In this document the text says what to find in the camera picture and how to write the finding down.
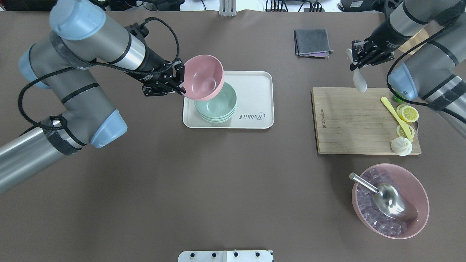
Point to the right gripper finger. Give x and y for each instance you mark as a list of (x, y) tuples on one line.
[(357, 54)]

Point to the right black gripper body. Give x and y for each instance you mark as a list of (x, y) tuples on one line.
[(383, 38)]

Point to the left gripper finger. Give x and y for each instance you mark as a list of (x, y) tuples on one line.
[(175, 87)]

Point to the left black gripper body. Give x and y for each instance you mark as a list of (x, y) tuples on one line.
[(151, 66)]

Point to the small pink bowl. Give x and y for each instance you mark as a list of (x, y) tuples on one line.
[(203, 77)]

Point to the white ceramic spoon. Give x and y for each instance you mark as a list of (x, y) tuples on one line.
[(359, 81)]

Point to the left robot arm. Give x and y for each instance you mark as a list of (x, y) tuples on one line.
[(82, 36)]

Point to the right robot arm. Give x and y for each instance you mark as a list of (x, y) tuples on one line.
[(428, 74)]

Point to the lower green bowl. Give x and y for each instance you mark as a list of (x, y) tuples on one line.
[(218, 120)]

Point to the large pink ice bowl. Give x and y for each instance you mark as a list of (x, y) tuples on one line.
[(407, 185)]

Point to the purple cloth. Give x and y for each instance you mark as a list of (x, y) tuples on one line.
[(320, 55)]

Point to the wooden cup rack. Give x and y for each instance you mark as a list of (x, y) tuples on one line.
[(413, 41)]

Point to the grey folded cloth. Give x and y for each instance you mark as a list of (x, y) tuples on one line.
[(311, 40)]

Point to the lower hidden lemon slice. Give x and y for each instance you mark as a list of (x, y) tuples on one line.
[(398, 109)]

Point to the upper lemon slice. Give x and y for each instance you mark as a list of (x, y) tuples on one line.
[(409, 114)]

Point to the cream rabbit tray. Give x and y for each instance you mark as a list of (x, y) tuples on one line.
[(255, 108)]

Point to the wooden cutting board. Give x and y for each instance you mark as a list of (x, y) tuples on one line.
[(350, 122)]

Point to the yellow plastic knife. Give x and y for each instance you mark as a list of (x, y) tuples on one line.
[(402, 123)]

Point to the lemon slice under knife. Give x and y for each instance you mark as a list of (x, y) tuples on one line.
[(400, 132)]

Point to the white toy bun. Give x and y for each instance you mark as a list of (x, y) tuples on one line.
[(401, 146)]

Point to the metal ice scoop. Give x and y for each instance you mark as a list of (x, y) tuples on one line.
[(388, 200)]

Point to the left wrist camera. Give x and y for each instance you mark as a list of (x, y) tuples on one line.
[(138, 30)]

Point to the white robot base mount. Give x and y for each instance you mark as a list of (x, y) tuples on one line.
[(227, 256)]

